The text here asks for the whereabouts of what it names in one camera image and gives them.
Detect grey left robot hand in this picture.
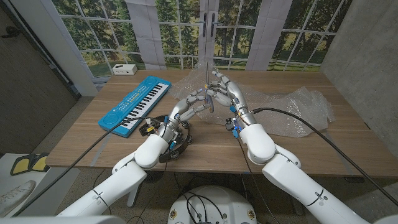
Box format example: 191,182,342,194
169,88,213,126

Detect white power box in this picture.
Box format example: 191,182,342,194
112,63,138,76

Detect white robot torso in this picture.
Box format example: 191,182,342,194
167,185,258,224

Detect yellow black foot pedal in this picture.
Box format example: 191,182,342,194
30,152,50,172
10,154,32,177

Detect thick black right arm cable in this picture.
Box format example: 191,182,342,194
252,107,398,206

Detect black half-moon tambourine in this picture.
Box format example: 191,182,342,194
139,114,194,163

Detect orange handled scissors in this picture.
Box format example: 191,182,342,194
204,60,215,113

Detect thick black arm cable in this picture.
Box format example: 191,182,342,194
12,116,152,217
252,107,398,206

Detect clear bubble wrap sheet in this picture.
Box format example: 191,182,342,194
169,61,336,138

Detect printed window forest backdrop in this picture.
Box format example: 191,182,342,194
51,0,354,78

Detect grey table leg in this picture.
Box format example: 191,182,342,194
292,197,305,216

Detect white sneaker shoe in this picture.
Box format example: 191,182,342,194
0,180,37,217

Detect black round floor base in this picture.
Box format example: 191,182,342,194
146,170,165,184

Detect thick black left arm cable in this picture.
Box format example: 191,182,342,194
12,116,152,217

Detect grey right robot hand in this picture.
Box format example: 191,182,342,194
205,70,250,119

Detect blue toy piano keyboard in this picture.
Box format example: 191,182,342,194
98,75,172,138

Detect white floor platform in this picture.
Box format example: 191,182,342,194
0,152,81,218

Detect black door handle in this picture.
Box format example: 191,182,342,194
1,26,21,39

